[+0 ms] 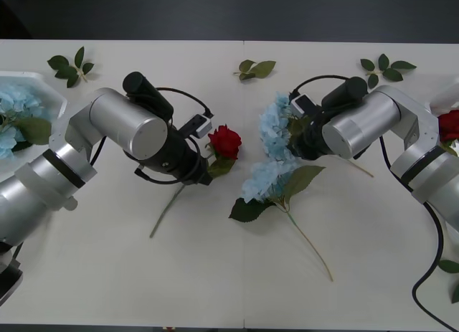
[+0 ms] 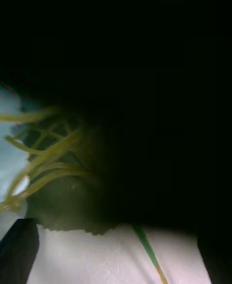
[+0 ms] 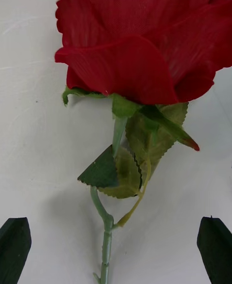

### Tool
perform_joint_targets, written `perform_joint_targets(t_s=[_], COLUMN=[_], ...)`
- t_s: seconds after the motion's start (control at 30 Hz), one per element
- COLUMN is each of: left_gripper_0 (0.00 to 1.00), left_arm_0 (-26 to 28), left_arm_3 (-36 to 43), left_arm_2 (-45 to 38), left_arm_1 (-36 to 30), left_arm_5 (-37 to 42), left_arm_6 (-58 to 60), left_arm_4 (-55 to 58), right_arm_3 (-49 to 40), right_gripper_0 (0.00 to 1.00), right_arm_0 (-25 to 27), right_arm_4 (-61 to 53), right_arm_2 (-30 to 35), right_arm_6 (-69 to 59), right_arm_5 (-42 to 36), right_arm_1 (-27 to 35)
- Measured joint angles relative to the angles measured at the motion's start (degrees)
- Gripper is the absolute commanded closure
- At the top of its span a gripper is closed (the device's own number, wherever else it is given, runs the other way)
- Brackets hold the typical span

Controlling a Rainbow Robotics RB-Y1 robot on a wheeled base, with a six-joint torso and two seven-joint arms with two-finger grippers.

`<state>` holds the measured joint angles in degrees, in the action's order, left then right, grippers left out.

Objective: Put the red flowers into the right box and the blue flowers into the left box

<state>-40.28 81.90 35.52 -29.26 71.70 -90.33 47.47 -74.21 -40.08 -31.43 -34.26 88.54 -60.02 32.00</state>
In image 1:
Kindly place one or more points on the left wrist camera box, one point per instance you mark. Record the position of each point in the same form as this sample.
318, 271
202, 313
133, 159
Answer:
202, 125

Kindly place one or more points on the loose twig of olive leaves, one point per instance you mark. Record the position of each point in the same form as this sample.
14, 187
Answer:
263, 68

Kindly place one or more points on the single loose green leaf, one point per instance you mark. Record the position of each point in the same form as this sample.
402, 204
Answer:
450, 266

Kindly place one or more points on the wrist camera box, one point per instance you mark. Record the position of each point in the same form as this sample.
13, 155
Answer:
202, 125
303, 104

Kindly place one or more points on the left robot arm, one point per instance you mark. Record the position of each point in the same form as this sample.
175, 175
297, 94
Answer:
125, 124

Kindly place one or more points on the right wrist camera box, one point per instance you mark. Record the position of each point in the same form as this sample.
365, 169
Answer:
303, 104

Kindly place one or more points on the loose twig of green leaves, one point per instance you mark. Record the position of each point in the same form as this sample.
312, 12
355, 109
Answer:
391, 74
66, 74

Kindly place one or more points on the small pale blue flower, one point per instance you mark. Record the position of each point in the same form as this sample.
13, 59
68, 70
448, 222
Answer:
7, 142

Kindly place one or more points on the shallow white box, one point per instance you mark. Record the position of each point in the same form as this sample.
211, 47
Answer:
50, 91
446, 95

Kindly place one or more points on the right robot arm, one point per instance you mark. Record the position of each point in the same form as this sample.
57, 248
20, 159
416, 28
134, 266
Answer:
362, 131

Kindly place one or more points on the red rose with green stem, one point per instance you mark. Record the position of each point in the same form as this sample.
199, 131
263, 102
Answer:
224, 140

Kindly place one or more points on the red rose with thorny stem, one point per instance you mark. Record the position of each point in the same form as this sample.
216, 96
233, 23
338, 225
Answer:
450, 125

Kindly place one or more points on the large pale blue flower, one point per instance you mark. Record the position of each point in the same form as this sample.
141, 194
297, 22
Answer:
274, 131

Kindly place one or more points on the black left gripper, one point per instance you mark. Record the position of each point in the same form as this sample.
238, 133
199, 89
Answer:
202, 172

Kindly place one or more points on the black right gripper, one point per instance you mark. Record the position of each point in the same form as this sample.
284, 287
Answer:
301, 147

